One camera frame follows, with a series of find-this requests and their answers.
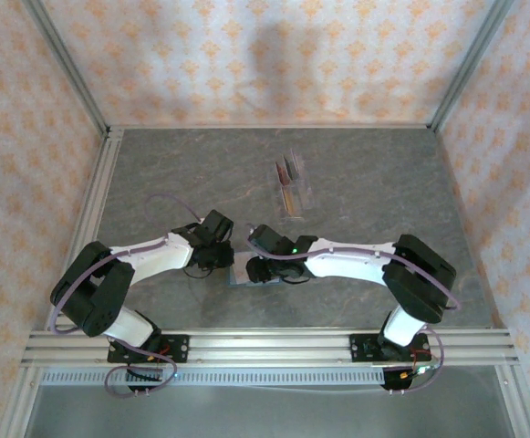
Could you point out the teal leather card holder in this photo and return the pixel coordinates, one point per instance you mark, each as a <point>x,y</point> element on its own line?
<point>239,276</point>

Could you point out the dark grey credit card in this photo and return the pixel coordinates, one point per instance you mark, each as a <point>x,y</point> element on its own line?
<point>292,166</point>

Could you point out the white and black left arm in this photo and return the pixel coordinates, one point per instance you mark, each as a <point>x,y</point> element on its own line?
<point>155,260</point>

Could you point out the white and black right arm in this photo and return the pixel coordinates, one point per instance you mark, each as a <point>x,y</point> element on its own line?
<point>351,267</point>

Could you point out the clear acrylic card stand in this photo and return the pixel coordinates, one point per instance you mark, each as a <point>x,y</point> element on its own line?
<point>303,196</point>

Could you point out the grey metal lower panel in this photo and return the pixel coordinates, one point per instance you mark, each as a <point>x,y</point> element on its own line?
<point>269,415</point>

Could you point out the wide aluminium mounting rail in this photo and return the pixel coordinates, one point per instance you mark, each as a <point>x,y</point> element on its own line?
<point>269,347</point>

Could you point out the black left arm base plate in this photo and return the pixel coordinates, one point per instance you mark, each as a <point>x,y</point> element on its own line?
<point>180,349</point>

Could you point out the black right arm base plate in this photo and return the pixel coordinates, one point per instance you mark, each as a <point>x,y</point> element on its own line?
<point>360,349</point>

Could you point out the aluminium side rail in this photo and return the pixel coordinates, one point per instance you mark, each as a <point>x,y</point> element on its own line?
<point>100,182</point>

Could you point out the thin aluminium back rail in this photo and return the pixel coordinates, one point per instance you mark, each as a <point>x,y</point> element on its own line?
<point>269,126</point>

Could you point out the aluminium frame post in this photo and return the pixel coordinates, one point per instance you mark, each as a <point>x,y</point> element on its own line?
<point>470,64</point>
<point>66,64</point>

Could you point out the aluminium frame leg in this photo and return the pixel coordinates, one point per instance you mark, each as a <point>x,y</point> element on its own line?
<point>516,401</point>
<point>18,406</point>

